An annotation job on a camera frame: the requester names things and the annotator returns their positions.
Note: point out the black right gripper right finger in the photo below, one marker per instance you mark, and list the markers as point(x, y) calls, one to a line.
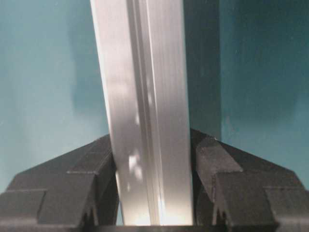
point(235, 191)

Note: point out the silver aluminium metal rail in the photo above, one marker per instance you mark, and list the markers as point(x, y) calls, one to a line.
point(141, 51)

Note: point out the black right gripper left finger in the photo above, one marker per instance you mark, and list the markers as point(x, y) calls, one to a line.
point(69, 193)

